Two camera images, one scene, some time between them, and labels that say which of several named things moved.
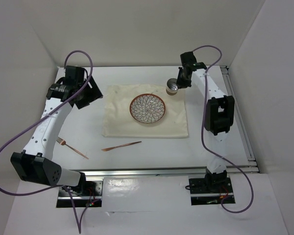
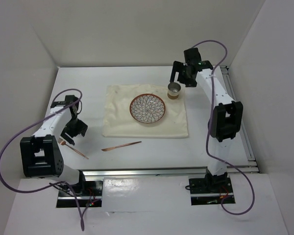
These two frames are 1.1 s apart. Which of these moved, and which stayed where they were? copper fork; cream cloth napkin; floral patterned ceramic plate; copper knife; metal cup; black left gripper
Moved: black left gripper; metal cup
Stayed: copper knife; cream cloth napkin; copper fork; floral patterned ceramic plate
